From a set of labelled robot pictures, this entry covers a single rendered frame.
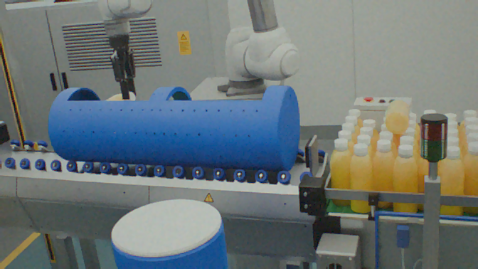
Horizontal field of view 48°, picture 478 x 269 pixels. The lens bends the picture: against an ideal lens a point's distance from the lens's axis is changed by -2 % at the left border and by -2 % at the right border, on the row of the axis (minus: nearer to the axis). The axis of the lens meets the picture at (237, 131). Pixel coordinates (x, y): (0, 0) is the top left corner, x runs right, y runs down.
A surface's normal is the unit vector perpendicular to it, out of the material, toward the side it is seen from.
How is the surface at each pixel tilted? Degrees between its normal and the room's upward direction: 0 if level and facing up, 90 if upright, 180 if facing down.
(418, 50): 90
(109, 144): 97
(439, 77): 90
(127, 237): 0
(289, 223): 110
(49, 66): 90
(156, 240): 0
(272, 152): 101
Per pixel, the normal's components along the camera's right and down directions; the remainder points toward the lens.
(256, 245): -0.28, 0.64
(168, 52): -0.22, 0.34
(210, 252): 0.80, 0.12
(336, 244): -0.10, -0.94
